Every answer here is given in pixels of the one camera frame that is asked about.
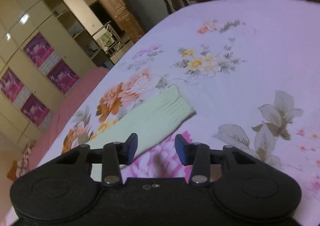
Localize floral orange pillow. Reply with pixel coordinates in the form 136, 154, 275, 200
7, 143, 35, 182

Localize metal drying rack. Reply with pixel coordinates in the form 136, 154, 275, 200
92, 21, 125, 57

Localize floral lilac bed sheet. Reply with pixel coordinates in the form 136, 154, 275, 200
4, 0, 320, 226

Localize pale green knitted garment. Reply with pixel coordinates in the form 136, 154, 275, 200
88, 85, 196, 179

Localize brown wooden door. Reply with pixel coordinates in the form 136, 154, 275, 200
99, 0, 145, 43

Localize cream wardrobe with pink posters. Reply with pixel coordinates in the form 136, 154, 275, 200
1, 0, 95, 149

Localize open shelf unit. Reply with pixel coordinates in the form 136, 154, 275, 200
44, 0, 114, 69

